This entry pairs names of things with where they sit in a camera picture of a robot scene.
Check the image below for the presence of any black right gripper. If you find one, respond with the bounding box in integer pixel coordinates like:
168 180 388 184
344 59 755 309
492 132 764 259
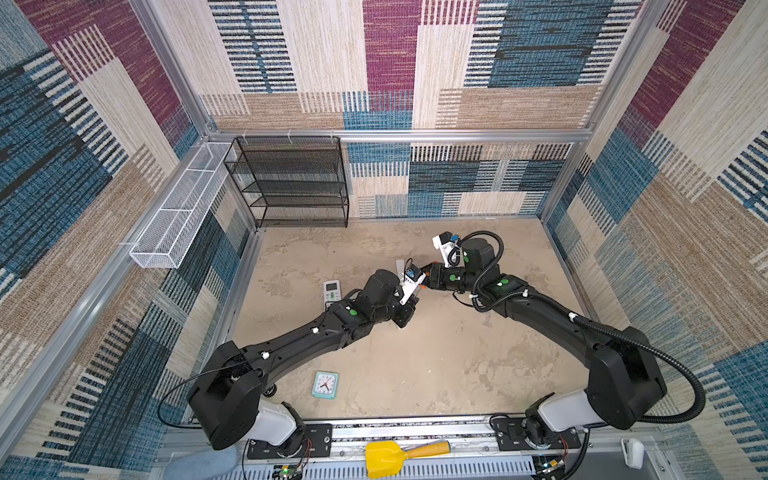
412 262 480 292

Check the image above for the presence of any white battery cover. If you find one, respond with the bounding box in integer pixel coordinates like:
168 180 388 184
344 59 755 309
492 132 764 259
396 259 406 279

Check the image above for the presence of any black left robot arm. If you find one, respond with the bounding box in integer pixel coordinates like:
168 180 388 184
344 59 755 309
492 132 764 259
187 266 426 456

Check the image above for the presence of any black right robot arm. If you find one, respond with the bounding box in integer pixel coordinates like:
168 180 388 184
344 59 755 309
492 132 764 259
424 231 706 443

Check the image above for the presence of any white air conditioner remote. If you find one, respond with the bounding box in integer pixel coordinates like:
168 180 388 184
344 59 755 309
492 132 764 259
323 280 343 306

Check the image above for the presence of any teal square clock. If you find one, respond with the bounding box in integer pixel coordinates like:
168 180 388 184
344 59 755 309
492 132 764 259
311 371 339 400

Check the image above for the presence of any yellow plastic scoop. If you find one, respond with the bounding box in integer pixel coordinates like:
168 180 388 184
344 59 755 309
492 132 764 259
365 440 451 479

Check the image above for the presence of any blue cloth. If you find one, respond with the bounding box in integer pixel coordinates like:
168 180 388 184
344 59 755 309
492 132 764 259
163 446 238 480

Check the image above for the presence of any white small device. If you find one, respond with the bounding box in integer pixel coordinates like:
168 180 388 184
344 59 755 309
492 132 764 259
620 438 645 470

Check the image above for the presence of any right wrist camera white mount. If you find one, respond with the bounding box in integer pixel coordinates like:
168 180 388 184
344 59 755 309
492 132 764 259
432 232 461 267

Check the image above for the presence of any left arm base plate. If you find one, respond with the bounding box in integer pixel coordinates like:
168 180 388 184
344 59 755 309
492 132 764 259
245 423 333 460

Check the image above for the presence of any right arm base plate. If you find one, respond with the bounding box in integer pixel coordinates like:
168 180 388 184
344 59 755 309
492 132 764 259
489 414 582 452

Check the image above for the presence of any black wire mesh shelf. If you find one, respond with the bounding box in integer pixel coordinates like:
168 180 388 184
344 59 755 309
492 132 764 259
223 136 350 228

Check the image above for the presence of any white wire mesh basket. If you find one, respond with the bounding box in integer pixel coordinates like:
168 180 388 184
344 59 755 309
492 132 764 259
130 142 230 269

